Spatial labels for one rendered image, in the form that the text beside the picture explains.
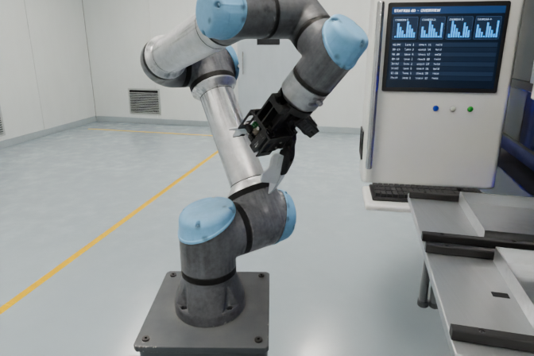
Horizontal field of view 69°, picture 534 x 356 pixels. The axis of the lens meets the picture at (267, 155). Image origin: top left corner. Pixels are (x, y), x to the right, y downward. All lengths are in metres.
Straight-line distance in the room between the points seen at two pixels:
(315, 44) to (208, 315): 0.56
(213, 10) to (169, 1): 6.26
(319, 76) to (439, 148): 1.05
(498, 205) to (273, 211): 0.73
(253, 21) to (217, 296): 0.53
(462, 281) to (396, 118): 0.81
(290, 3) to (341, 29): 0.10
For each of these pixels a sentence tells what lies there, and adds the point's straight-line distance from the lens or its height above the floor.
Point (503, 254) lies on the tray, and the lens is 1.01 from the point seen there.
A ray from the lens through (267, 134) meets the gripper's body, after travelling 0.69.
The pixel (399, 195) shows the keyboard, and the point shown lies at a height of 0.83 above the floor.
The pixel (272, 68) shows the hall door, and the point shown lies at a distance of 6.25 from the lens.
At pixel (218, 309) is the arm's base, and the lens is 0.85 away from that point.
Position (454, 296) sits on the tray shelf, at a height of 0.88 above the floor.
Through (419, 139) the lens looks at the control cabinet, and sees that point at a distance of 1.60.
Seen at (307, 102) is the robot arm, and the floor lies 1.25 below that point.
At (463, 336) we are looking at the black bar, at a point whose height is 0.89.
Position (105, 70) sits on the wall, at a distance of 7.50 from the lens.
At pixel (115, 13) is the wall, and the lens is 7.33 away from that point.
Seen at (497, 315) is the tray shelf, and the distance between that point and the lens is 0.85.
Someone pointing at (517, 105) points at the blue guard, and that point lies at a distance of 1.73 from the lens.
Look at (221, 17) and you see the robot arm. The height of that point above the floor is 1.38.
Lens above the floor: 1.34
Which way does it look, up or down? 16 degrees down
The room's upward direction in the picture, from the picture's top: straight up
